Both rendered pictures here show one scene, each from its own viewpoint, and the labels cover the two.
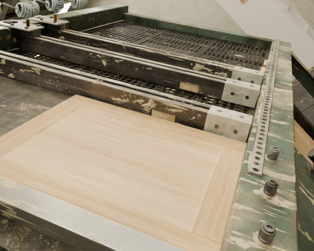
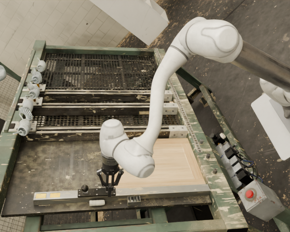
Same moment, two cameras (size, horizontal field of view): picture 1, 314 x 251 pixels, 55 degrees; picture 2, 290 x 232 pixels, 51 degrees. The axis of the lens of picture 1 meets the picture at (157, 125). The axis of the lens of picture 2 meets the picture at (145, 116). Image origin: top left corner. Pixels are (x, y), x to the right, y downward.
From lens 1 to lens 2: 134 cm
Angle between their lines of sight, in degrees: 26
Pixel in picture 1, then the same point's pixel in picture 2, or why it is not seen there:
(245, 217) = (206, 168)
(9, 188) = (141, 190)
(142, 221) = (181, 182)
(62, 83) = (95, 136)
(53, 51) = (58, 112)
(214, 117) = (173, 131)
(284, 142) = (200, 133)
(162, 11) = not seen: outside the picture
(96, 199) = (163, 182)
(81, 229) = (171, 191)
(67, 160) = not seen: hidden behind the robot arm
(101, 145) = not seen: hidden behind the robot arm
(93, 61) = (87, 112)
